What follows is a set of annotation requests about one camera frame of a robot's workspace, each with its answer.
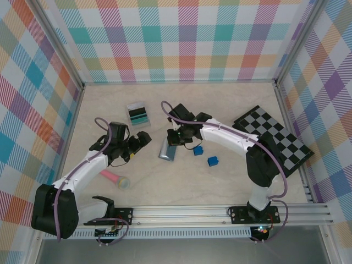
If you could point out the teal leather card holder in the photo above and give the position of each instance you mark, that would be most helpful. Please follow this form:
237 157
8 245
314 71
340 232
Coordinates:
166 153

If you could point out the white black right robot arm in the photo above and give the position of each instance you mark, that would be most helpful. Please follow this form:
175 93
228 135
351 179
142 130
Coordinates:
228 139

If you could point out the black teal striped card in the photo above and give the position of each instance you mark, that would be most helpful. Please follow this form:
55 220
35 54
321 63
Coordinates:
139 118

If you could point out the blue toy block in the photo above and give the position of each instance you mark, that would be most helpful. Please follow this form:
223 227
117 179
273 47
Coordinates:
198 151
213 161

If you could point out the pink toy microphone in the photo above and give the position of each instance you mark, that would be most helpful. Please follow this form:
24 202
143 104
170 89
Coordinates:
121 182

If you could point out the small circuit board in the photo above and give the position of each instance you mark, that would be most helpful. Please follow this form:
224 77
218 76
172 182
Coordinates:
107 233
261 230

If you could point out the black grey chessboard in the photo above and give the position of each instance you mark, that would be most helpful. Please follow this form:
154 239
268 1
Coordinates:
286 143

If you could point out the aluminium back frame bar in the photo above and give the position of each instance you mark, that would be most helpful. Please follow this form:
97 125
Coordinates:
178 83

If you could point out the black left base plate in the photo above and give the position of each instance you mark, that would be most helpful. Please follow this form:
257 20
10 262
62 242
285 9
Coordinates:
123 215

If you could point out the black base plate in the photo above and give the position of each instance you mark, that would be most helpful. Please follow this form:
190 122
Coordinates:
123 215
237 214

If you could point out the aluminium mounting rail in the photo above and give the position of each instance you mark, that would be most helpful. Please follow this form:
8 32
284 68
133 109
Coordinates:
178 214

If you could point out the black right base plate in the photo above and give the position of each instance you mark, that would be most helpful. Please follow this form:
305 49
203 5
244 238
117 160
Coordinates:
237 214

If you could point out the aluminium frame post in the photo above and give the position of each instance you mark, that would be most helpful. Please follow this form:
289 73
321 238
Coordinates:
297 46
60 46

